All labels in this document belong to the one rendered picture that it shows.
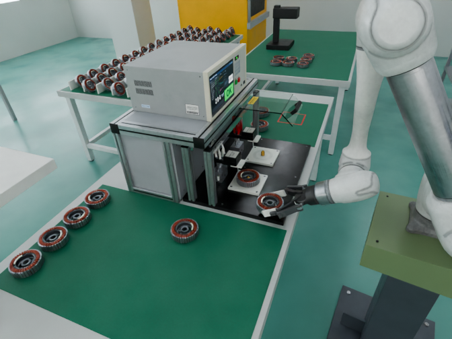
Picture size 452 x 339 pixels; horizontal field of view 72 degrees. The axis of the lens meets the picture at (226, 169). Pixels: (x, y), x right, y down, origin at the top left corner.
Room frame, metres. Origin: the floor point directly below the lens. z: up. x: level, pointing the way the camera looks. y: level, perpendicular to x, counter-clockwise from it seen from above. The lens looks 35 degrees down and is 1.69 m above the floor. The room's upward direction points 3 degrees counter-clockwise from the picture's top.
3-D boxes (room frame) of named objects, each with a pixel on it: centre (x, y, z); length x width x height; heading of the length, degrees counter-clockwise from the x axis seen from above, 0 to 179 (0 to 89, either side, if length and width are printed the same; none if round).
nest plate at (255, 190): (1.18, -0.10, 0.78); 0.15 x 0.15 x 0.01; 66
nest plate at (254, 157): (1.40, -0.20, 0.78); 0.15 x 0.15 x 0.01; 66
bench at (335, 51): (3.54, -0.93, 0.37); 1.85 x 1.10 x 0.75; 156
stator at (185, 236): (0.90, 0.18, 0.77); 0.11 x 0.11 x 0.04
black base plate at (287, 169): (1.30, -0.14, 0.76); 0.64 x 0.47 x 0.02; 156
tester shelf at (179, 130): (1.42, 0.14, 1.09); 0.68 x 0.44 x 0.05; 156
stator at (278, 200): (0.97, -0.17, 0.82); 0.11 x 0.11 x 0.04
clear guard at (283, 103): (1.46, -0.22, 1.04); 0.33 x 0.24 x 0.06; 66
